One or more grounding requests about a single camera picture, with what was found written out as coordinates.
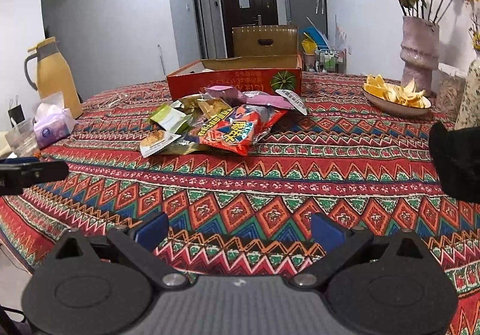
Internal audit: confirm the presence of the patterned red tablecloth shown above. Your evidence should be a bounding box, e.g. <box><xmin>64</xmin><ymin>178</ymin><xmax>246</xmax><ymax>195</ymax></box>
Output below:
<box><xmin>1</xmin><ymin>74</ymin><xmax>479</xmax><ymax>334</ymax></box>

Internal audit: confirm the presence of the brown wooden chair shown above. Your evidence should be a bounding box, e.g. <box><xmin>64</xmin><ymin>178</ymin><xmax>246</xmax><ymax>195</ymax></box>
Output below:
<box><xmin>232</xmin><ymin>25</ymin><xmax>299</xmax><ymax>57</ymax></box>

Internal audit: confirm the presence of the red cardboard snack box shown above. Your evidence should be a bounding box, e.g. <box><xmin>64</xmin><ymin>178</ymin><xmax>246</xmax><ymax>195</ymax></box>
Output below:
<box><xmin>167</xmin><ymin>55</ymin><xmax>303</xmax><ymax>100</ymax></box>

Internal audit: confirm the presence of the purple tissue pack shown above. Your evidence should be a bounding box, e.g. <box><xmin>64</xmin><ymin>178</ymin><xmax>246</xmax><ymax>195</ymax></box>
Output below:
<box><xmin>33</xmin><ymin>91</ymin><xmax>77</xmax><ymax>150</ymax></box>

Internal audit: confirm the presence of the plate of orange peels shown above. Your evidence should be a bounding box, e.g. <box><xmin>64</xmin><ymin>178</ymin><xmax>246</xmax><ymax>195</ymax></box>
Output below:
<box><xmin>362</xmin><ymin>74</ymin><xmax>431</xmax><ymax>117</ymax></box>

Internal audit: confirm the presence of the black cloth bag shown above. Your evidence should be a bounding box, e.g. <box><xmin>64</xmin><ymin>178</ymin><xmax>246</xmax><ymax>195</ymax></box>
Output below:
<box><xmin>429</xmin><ymin>121</ymin><xmax>480</xmax><ymax>204</ymax></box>

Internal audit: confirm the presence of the clear plastic cup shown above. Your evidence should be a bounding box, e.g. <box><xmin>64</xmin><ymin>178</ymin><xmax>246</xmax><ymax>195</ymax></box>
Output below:
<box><xmin>6</xmin><ymin>119</ymin><xmax>40</xmax><ymax>157</ymax></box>

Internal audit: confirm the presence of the red orange chip bag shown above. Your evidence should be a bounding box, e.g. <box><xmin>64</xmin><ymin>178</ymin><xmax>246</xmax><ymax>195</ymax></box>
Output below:
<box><xmin>196</xmin><ymin>104</ymin><xmax>287</xmax><ymax>156</ymax></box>

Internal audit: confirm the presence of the long green snack bar pack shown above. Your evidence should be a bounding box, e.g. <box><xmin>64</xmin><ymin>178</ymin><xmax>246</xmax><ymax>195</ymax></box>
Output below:
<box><xmin>150</xmin><ymin>103</ymin><xmax>190</xmax><ymax>133</ymax></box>

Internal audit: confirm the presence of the white earphone cable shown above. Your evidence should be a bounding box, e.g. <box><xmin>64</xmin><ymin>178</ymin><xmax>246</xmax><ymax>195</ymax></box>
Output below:
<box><xmin>95</xmin><ymin>90</ymin><xmax>130</xmax><ymax>109</ymax></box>

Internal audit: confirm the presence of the wire storage rack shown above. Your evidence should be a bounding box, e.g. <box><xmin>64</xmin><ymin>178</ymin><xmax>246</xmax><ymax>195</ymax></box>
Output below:
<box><xmin>302</xmin><ymin>39</ymin><xmax>347</xmax><ymax>73</ymax></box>

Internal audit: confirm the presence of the yellow thermos jug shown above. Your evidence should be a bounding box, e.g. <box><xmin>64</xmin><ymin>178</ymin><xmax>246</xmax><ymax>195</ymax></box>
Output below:
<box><xmin>24</xmin><ymin>37</ymin><xmax>83</xmax><ymax>119</ymax></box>

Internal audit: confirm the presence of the pink snack packet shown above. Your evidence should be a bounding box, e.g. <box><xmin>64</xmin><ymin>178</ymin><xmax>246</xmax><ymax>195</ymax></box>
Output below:
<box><xmin>243</xmin><ymin>91</ymin><xmax>295</xmax><ymax>110</ymax></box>
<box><xmin>206</xmin><ymin>86</ymin><xmax>247</xmax><ymax>106</ymax></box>

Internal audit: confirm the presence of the dark entrance door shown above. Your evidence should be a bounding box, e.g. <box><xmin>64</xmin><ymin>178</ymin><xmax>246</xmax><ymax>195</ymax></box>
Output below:
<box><xmin>220</xmin><ymin>0</ymin><xmax>278</xmax><ymax>57</ymax></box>

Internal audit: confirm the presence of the yellow noodle snack pack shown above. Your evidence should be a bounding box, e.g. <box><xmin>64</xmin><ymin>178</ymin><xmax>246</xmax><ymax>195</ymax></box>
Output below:
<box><xmin>183</xmin><ymin>94</ymin><xmax>231</xmax><ymax>119</ymax></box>

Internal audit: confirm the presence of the pink ceramic vase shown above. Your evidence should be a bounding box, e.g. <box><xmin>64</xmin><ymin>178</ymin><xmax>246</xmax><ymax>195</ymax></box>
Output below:
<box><xmin>400</xmin><ymin>16</ymin><xmax>439</xmax><ymax>97</ymax></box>

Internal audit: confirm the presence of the white cracker snack packet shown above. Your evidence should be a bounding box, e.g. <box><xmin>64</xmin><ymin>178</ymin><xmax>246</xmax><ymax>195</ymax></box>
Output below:
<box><xmin>139</xmin><ymin>130</ymin><xmax>181</xmax><ymax>158</ymax></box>

